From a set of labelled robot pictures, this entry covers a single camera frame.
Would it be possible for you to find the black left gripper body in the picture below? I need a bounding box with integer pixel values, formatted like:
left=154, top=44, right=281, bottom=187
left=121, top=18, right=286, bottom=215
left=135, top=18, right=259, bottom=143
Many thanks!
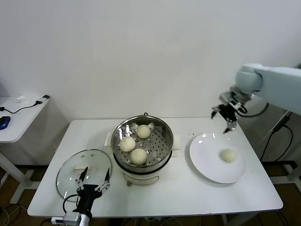
left=72, top=184, right=103, bottom=213

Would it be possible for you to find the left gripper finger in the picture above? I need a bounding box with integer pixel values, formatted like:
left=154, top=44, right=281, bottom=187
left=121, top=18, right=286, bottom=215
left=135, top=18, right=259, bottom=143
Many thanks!
left=75, top=166, right=89, bottom=191
left=95, top=167, right=111, bottom=193

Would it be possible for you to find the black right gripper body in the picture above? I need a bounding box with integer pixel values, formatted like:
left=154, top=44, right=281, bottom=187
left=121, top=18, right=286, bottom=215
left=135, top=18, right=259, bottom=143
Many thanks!
left=219, top=104, right=240, bottom=122

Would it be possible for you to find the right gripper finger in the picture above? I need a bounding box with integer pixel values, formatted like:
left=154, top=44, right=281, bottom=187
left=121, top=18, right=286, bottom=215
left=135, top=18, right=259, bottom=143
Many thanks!
left=210, top=105, right=222, bottom=119
left=222, top=120, right=237, bottom=135

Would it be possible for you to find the round glass pot lid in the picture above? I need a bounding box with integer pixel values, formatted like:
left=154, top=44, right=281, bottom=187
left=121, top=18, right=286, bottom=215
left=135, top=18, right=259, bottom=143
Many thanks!
left=55, top=148, right=113, bottom=201

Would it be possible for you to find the white steamed baozi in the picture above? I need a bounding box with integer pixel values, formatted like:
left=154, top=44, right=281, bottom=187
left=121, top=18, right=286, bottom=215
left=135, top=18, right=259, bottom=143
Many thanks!
left=136, top=124, right=151, bottom=139
left=220, top=148, right=237, bottom=163
left=119, top=137, right=136, bottom=152
left=130, top=148, right=147, bottom=165

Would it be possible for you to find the steel perforated steamer basket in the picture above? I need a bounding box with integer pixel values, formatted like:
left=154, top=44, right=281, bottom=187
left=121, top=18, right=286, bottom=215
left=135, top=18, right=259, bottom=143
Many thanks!
left=111, top=115, right=175, bottom=169

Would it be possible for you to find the round white plate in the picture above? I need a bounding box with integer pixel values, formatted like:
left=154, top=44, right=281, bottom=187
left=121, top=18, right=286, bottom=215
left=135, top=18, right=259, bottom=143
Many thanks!
left=189, top=133, right=247, bottom=184

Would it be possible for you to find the white table with foot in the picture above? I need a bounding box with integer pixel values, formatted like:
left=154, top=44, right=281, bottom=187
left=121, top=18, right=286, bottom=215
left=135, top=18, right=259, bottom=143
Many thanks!
left=270, top=109, right=301, bottom=186

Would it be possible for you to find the white side table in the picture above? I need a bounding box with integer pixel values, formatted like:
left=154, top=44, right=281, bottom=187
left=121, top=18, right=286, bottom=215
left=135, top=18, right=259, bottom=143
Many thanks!
left=0, top=95, right=51, bottom=204

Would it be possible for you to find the blue computer mouse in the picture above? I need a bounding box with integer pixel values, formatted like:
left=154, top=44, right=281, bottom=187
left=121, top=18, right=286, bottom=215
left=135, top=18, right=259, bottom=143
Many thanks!
left=0, top=115, right=12, bottom=129

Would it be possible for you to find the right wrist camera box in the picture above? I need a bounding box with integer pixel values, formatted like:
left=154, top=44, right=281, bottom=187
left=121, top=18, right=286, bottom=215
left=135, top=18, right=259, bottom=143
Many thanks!
left=219, top=91, right=237, bottom=106

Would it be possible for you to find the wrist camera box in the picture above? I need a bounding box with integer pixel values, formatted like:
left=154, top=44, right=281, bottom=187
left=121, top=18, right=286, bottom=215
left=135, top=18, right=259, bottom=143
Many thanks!
left=219, top=91, right=237, bottom=106
left=51, top=211, right=81, bottom=225

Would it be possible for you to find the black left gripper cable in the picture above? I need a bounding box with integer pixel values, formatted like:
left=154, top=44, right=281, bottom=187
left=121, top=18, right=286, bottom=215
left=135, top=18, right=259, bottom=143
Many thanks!
left=62, top=194, right=78, bottom=214

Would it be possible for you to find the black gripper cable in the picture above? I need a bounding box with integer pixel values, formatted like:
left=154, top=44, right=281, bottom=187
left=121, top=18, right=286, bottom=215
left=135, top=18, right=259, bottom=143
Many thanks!
left=62, top=194, right=78, bottom=214
left=242, top=101, right=269, bottom=118

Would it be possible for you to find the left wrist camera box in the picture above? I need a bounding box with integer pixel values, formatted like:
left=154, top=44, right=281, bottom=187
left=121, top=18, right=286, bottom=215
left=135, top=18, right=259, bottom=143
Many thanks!
left=51, top=211, right=81, bottom=225

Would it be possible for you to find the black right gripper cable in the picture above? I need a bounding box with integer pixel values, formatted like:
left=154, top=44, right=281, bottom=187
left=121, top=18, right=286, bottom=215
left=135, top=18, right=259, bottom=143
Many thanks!
left=242, top=101, right=269, bottom=118

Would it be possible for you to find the white cable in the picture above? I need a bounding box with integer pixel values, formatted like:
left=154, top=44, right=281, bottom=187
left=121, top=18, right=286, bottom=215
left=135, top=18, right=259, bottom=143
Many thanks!
left=258, top=110, right=291, bottom=145

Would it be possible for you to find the black cable with adapter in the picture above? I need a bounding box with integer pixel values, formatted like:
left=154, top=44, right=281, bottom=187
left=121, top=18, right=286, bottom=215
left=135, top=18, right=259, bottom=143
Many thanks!
left=0, top=95, right=51, bottom=114

